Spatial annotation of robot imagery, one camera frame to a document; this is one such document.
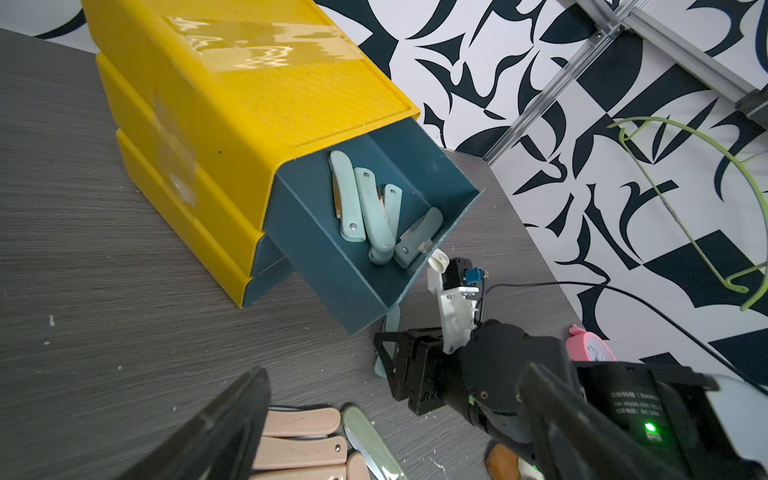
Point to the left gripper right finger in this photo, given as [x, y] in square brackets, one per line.
[573, 440]

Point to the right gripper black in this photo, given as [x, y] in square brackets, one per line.
[480, 381]

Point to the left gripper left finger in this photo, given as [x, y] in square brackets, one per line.
[220, 441]

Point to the teal folding knife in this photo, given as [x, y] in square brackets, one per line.
[391, 323]
[382, 243]
[418, 238]
[392, 198]
[346, 198]

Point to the teal drawer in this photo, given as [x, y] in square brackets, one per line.
[301, 218]

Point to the yellow teal drawer cabinet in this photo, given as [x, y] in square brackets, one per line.
[211, 98]

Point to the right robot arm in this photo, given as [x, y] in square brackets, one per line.
[665, 410]

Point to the pink folding knife top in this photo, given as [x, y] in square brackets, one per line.
[318, 422]

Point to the pink alarm clock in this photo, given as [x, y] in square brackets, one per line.
[584, 346]

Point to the brown white plush toy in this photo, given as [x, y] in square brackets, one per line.
[503, 464]

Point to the pink folding knife upright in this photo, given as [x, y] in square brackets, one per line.
[356, 467]

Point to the olive folding knife right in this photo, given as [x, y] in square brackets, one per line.
[365, 439]

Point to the green hanging hoop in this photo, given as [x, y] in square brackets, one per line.
[700, 209]

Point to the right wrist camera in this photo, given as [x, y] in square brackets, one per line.
[459, 289]

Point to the aluminium frame rail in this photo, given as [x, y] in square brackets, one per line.
[641, 55]

